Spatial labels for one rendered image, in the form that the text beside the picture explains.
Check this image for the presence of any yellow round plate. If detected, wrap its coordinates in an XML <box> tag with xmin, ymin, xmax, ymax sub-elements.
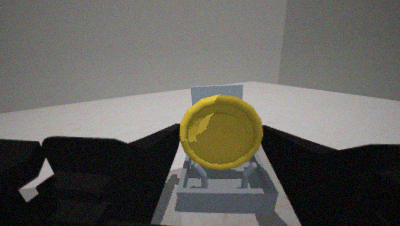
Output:
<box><xmin>179</xmin><ymin>95</ymin><xmax>263</xmax><ymax>170</ymax></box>

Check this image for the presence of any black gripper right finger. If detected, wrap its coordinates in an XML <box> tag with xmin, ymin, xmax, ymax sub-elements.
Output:
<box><xmin>261</xmin><ymin>125</ymin><xmax>400</xmax><ymax>226</ymax></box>

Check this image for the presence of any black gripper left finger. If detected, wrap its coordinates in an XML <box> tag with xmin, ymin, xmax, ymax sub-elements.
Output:
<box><xmin>42</xmin><ymin>124</ymin><xmax>180</xmax><ymax>224</ymax></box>

